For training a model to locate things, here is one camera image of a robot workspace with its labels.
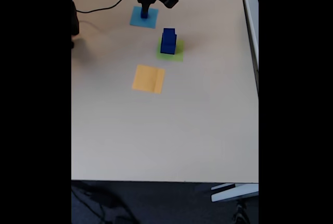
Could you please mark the small blue cube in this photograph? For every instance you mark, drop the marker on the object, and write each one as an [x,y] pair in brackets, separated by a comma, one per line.
[144,16]

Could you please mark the medium blue cube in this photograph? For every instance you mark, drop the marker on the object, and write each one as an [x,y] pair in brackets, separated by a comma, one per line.
[168,35]

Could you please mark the large blue cube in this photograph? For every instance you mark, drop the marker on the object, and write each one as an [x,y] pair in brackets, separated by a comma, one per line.
[167,49]

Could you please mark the blue paper square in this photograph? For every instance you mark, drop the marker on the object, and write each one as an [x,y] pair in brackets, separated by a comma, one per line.
[135,20]

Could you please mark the green paper square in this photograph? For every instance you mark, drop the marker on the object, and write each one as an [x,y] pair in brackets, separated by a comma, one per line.
[179,54]

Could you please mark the orange paper square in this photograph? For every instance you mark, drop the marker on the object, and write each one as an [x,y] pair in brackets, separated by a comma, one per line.
[145,79]

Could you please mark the white neighbouring desk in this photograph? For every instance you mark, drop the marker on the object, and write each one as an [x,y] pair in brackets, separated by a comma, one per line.
[253,26]

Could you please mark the white table foot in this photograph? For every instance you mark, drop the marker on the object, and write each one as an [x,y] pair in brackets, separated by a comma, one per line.
[234,192]

